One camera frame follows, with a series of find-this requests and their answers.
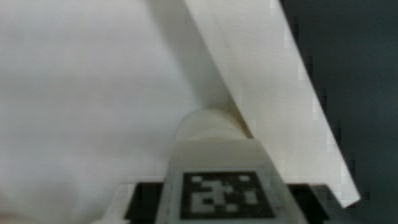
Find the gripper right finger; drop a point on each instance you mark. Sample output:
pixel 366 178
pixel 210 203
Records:
pixel 320 207

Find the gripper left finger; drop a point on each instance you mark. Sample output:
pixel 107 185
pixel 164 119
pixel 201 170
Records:
pixel 134 204

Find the white table leg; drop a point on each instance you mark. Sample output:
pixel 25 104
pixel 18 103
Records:
pixel 222 188

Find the white square table top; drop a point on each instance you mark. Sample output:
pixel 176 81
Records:
pixel 114 64

